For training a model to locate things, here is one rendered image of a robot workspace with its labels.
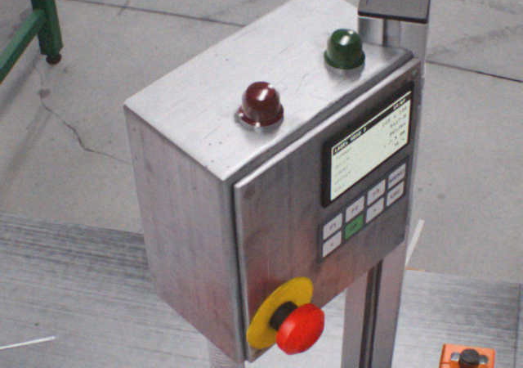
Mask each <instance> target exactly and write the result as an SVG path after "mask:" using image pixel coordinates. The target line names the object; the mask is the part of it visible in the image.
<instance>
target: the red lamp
mask: <svg viewBox="0 0 523 368"><path fill-rule="evenodd" d="M239 120H240V123H241V124H242V126H243V127H244V128H246V129H247V130H249V131H252V132H270V131H273V130H276V129H277V128H278V127H279V126H280V125H281V124H282V123H283V121H284V107H283V105H282V104H281V103H280V93H279V91H278V89H277V88H275V87H274V86H273V85H271V84H270V83H268V82H255V83H252V84H249V85H248V87H247V88H246V89H245V90H244V92H243V94H242V105H241V106H240V108H239Z"/></svg>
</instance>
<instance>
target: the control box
mask: <svg viewBox="0 0 523 368"><path fill-rule="evenodd" d="M356 15H357V7H355V6H353V5H351V4H350V3H349V2H346V1H345V0H289V1H288V2H286V3H285V4H283V5H282V6H279V7H277V8H275V9H274V10H273V11H271V12H269V13H267V14H266V15H264V16H262V17H260V18H259V19H257V20H255V21H254V22H252V23H251V24H249V25H246V26H244V27H243V28H242V29H240V30H238V31H237V32H235V33H233V35H231V36H229V37H228V38H226V39H224V40H222V41H221V42H219V43H217V44H215V45H213V46H212V47H210V48H209V49H207V50H206V51H204V52H202V53H201V54H199V55H198V56H196V57H195V58H193V59H191V60H190V61H187V62H186V63H184V64H183V65H180V66H179V68H177V69H176V70H173V71H172V72H170V73H168V74H166V75H164V76H163V77H162V78H160V79H159V80H158V81H156V82H154V83H152V84H151V85H149V86H148V87H146V88H144V89H142V90H141V91H140V92H139V93H137V94H135V95H134V96H131V97H130V98H128V99H127V100H126V101H125V102H124V104H123V110H124V115H125V120H126V126H127V135H128V141H129V146H130V151H131V157H132V167H133V173H134V178H135V184H136V193H137V199H138V204H139V210H140V215H141V225H142V230H143V234H144V236H145V246H146V251H147V256H148V262H149V267H150V272H151V277H152V283H153V288H154V292H155V293H156V294H157V295H158V296H159V297H160V298H161V299H163V300H164V301H165V302H166V303H167V305H168V306H169V307H171V308H172V309H173V310H174V311H175V312H177V313H178V314H180V315H181V316H182V317H183V318H184V319H185V320H186V321H188V322H189V323H190V324H191V326H193V327H194V328H195V329H196V330H197V331H198V332H199V333H200V334H201V335H203V336H204V337H205V338H206V339H208V340H209V341H210V342H211V343H213V344H214V345H215V346H216V347H217V348H218V349H220V350H221V351H222V352H223V353H225V354H226V355H227V356H228V357H229V358H230V359H231V360H232V361H233V362H234V363H236V364H241V363H244V362H245V361H249V362H250V363H252V362H254V361H255V360H256V359H258V358H259V356H261V355H262V354H264V353H265V352H267V351H268V350H269V349H270V348H272V347H273V346H274V345H276V342H275V337H276V334H277V331H276V330H275V329H274V328H272V327H271V326H270V319H271V317H272V315H273V313H274V312H275V310H276V309H277V308H279V307H280V306H281V305H282V304H283V303H286V302H288V301H290V302H292V303H295V304H296V305H297V306H298V307H300V306H302V305H304V303H314V304H315V305H317V306H318V307H319V308H322V307H323V306H324V305H325V304H328V303H329V302H330V301H332V300H333V299H334V298H336V297H337V296H338V295H339V294H340V293H342V291H343V290H345V289H346V288H347V287H348V286H350V285H351V284H352V283H353V282H355V281H356V280H358V279H360V278H361V276H362V275H364V274H365V273H366V272H367V271H368V270H369V269H370V268H371V267H374V266H375V265H376V264H377V263H378V262H379V261H380V260H381V259H383V258H384V257H385V256H387V255H388V254H389V253H390V252H391V251H392V250H394V249H395V248H396V247H397V246H398V245H400V244H401V243H402V242H403V241H404V240H405V226H406V218H407V211H408V209H409V193H410V185H411V176H412V167H413V152H414V143H415V134H416V127H417V119H416V118H417V109H418V94H419V86H420V78H421V71H420V69H421V60H420V59H419V58H417V57H414V58H413V53H412V52H411V51H410V50H409V49H408V48H405V47H400V46H399V43H400V38H396V37H387V35H383V44H382V45H381V44H375V43H362V49H363V51H364V53H365V66H364V68H363V70H361V71H360V72H359V73H358V74H354V75H350V76H340V75H336V74H332V73H330V71H328V70H327V69H326V68H325V66H324V51H325V50H326V48H327V40H328V38H329V36H330V35H331V34H332V33H333V32H334V31H335V30H336V29H340V28H348V29H353V30H354V31H355V32H356V33H357V18H356ZM411 80H413V81H414V82H415V84H414V94H413V110H412V119H411V124H412V128H411V136H410V143H409V145H407V146H406V147H405V148H404V149H403V150H401V151H399V152H398V153H396V155H395V156H393V157H392V158H391V159H389V160H388V161H387V162H386V163H384V164H383V165H382V166H380V167H379V168H377V170H376V171H375V172H373V173H371V174H369V175H368V176H367V177H366V178H365V179H363V180H362V181H361V182H360V183H359V184H358V185H356V186H355V187H352V188H351V189H350V190H349V191H348V192H347V193H345V194H344V196H342V197H341V198H340V199H337V200H336V201H334V202H333V203H332V204H331V205H330V206H329V207H327V208H326V209H324V208H322V153H323V143H324V142H326V141H327V140H328V139H329V138H331V137H333V136H334V135H335V134H337V133H338V132H341V130H342V129H344V128H345V127H346V126H347V125H349V124H350V123H352V122H353V121H355V120H356V119H358V118H359V117H361V116H362V115H364V113H365V112H367V111H368V110H370V109H371V108H373V107H374V106H375V105H376V104H378V103H379V102H381V101H382V100H384V99H385V98H387V97H388V96H390V95H391V94H393V93H394V92H396V91H397V90H399V89H400V88H402V87H403V86H404V85H405V84H406V83H408V82H410V81H411ZM255 82H268V83H270V84H271V85H273V86H274V87H275V88H277V89H278V91H279V93H280V103H281V104H282V105H283V107H284V121H283V123H282V124H281V125H280V126H279V127H278V128H277V129H276V130H273V131H270V132H252V131H249V130H247V129H246V128H244V127H243V126H242V124H241V123H240V120H239V108H240V106H241V105H242V94H243V92H244V90H245V89H246V88H247V87H248V85H249V84H252V83H255ZM408 155H409V156H410V158H409V175H408V183H407V192H406V195H405V196H404V197H403V198H400V200H399V201H398V202H396V203H395V204H394V205H392V206H391V207H390V208H389V209H388V210H387V211H385V213H384V214H383V215H381V216H380V217H379V218H376V219H375V220H374V221H372V222H371V223H370V224H369V225H368V226H367V227H366V228H365V229H364V230H363V231H360V232H359V233H358V234H356V235H355V236H353V238H352V239H351V240H349V241H348V242H347V243H346V244H344V245H343V246H341V247H340V248H339V249H338V250H337V251H336V252H335V253H334V254H332V255H330V256H328V257H327V258H326V259H325V260H324V261H323V262H321V263H320V265H318V225H319V224H321V223H322V222H323V221H324V220H325V219H326V218H328V217H329V216H331V215H332V214H333V213H335V212H336V211H337V210H339V209H340V208H342V206H343V205H344V204H346V203H347V202H349V201H350V200H352V199H353V198H354V197H356V196H357V195H358V194H359V193H360V192H361V191H363V190H364V189H365V188H367V187H368V186H370V185H371V184H372V183H374V182H375V181H376V180H377V179H379V178H380V177H381V176H382V175H383V174H385V173H386V172H388V171H389V170H390V169H391V168H392V167H393V166H395V165H396V164H397V163H399V162H400V161H401V160H403V159H404V158H406V157H407V156H408Z"/></svg>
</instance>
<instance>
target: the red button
mask: <svg viewBox="0 0 523 368"><path fill-rule="evenodd" d="M324 320H325V314H324V311H323V310H322V309H321V308H319V307H318V306H317V305H315V304H314V303H304V305H302V306H300V307H298V306H297V305H296V304H295V303H292V302H290V301H288V302H286V303H283V304H282V305H281V306H280V307H279V308H277V309H276V310H275V312H274V313H273V315H272V317H271V319H270V326H271V327H272V328H274V329H275V330H276V331H277V334H276V337H275V342H276V344H277V347H278V348H279V349H280V350H281V351H284V352H285V353H286V354H288V355H294V354H298V353H301V352H306V351H307V350H309V349H310V348H311V347H312V346H313V345H314V344H315V343H316V342H317V341H318V339H320V337H321V335H322V334H323V332H324Z"/></svg>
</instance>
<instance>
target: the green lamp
mask: <svg viewBox="0 0 523 368"><path fill-rule="evenodd" d="M324 66H325V68H326V69H327V70H328V71H330V73H332V74H336V75H340V76H350V75H354V74H358V73H359V72H360V71H361V70H363V68H364V66H365V53H364V51H363V49H362V40H361V38H360V37H359V35H358V34H357V33H356V32H355V31H354V30H353V29H348V28H340V29H336V30H335V31H334V32H333V33H332V34H331V35H330V36H329V38H328V40H327V48H326V50H325V51H324Z"/></svg>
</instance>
